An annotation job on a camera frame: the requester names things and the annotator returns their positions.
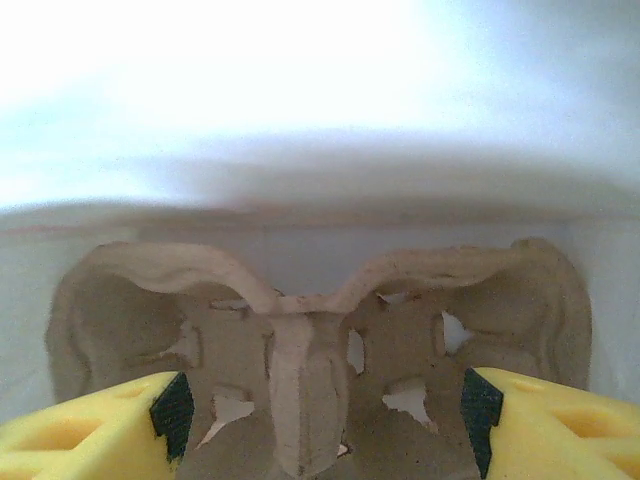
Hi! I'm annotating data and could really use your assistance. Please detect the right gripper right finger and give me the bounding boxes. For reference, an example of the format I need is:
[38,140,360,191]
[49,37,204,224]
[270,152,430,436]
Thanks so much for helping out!
[458,366,640,480]

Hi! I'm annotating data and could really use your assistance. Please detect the brown cardboard cup carrier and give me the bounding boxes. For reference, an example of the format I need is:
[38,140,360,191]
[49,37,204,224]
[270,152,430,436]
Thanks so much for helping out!
[43,237,595,480]

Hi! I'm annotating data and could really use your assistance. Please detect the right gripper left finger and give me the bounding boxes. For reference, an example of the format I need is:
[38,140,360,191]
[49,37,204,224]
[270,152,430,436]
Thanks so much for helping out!
[0,371,196,480]

